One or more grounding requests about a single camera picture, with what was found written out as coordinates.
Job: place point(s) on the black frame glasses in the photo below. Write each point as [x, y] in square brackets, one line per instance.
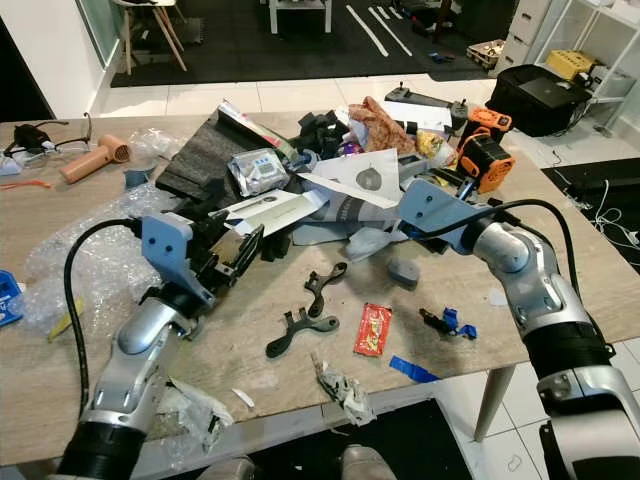
[72, 143]

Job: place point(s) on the white drawer unit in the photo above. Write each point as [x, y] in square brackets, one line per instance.
[525, 30]

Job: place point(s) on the brown patterned snack bag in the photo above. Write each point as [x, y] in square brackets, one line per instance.
[380, 125]

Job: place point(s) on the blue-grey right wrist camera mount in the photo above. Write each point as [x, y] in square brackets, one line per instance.
[440, 212]

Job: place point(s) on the small black device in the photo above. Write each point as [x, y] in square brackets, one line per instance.
[28, 136]

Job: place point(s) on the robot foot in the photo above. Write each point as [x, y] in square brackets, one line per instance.
[226, 469]
[366, 463]

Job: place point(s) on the black remote controller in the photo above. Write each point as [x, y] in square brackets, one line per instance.
[420, 100]

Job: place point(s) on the yellow flat stick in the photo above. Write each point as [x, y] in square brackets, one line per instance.
[66, 320]

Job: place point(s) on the orange and black power tool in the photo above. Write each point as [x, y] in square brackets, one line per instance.
[487, 160]

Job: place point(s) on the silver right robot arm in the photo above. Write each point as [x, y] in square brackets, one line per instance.
[540, 290]

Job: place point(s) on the white paper with grey print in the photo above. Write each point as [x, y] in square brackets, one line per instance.
[365, 180]

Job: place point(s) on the small white chip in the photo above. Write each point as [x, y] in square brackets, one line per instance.
[496, 297]

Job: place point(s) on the blue round-print packet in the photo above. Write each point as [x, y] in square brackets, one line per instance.
[8, 300]

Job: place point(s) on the blue tape strip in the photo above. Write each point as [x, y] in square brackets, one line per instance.
[414, 370]

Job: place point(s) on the red sauce sachet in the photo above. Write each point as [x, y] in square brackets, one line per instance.
[372, 330]

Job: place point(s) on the small blue plastic piece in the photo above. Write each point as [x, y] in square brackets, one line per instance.
[137, 178]

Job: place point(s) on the yellow box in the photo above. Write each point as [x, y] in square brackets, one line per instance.
[570, 63]

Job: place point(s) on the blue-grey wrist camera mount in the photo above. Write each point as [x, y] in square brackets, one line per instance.
[440, 212]
[165, 245]

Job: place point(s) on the long white cardboard box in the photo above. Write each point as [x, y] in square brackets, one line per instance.
[275, 207]

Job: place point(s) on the small bubble wrap piece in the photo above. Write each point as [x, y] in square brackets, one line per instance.
[155, 145]

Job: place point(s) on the white chair with wooden legs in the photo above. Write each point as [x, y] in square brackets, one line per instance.
[150, 10]

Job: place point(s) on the small black plastic bracket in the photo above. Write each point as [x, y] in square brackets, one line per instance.
[320, 282]

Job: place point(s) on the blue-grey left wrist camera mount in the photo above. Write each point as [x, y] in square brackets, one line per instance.
[165, 245]

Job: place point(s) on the black equipment case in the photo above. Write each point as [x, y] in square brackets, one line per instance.
[545, 98]

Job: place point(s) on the large black plastic bracket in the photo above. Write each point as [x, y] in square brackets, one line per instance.
[300, 333]

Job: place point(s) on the small wooden crate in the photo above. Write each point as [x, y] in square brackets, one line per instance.
[485, 53]

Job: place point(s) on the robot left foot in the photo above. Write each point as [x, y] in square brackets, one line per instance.
[226, 469]

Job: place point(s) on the black and blue clamp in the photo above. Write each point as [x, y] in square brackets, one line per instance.
[448, 322]

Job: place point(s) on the dark grey foam block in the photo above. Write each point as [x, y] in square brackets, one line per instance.
[205, 160]

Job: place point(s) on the crumpled clear plastic bag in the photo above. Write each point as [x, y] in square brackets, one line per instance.
[198, 410]

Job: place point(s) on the large bubble wrap sheet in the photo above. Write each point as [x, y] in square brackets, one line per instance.
[95, 255]

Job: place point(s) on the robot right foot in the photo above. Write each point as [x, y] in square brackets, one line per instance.
[366, 463]

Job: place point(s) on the black floor mat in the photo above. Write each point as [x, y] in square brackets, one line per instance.
[600, 190]

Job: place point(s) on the grey rounded block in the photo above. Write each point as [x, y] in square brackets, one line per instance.
[403, 270]

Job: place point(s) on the white shelf rack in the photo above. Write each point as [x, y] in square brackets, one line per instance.
[610, 40]

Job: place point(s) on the tan pistol-shaped tool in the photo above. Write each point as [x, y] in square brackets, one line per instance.
[95, 160]

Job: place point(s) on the grey printed plastic bag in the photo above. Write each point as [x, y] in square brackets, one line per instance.
[345, 228]

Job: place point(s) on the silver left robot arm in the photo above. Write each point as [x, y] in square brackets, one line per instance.
[147, 345]

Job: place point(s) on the orange handheld meter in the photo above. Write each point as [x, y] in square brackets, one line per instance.
[488, 120]

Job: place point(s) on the silver foil pouch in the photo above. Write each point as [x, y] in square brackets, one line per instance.
[257, 172]

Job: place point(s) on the red and white packet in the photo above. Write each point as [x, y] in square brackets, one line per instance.
[245, 118]

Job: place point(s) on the white stool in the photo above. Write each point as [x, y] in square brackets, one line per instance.
[300, 10]

